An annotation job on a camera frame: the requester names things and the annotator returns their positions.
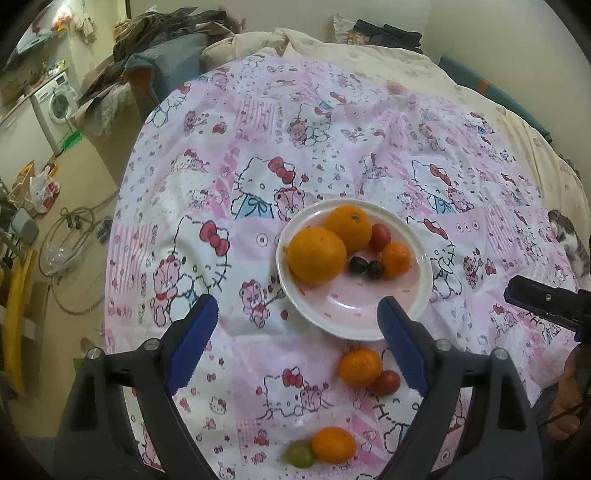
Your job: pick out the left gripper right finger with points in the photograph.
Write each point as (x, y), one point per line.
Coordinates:
(500, 438)

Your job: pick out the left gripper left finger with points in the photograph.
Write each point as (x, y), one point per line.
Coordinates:
(95, 439)

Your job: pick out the red cherry tomato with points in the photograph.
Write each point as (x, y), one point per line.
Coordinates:
(381, 237)
(388, 383)

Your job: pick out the small orange mandarin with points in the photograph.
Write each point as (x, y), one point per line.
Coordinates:
(360, 368)

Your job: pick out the small orange with green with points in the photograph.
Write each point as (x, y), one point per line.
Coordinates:
(333, 445)

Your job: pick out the green lime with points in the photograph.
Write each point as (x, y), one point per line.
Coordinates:
(300, 454)

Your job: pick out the dark plum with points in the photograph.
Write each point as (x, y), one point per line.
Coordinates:
(358, 265)
(375, 270)

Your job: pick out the large orange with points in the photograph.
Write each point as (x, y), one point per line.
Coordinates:
(316, 255)
(352, 225)

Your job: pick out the right hand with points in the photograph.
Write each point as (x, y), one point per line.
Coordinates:
(568, 396)

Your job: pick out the tabby cat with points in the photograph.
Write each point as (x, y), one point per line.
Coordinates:
(565, 233)

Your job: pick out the yellow wooden chair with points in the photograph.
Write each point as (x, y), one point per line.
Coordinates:
(14, 321)

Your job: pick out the small orange on plate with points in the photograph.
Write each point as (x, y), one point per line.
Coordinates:
(396, 259)

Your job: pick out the pink white plate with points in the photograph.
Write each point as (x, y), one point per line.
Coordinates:
(346, 307)

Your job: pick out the red cherry tomato on plate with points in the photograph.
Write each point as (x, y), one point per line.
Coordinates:
(381, 237)

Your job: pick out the large orange on plate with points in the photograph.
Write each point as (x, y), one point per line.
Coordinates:
(352, 225)

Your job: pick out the red white plastic bag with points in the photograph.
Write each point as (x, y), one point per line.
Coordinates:
(44, 190)

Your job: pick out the dark clothes at headboard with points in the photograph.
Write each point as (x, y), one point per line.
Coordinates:
(363, 33)

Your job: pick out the white washing machine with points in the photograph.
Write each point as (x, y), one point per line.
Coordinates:
(54, 103)

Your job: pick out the pile of dark clothes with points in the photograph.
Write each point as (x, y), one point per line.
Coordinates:
(106, 96)

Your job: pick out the teal mat by wall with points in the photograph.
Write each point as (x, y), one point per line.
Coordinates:
(467, 77)

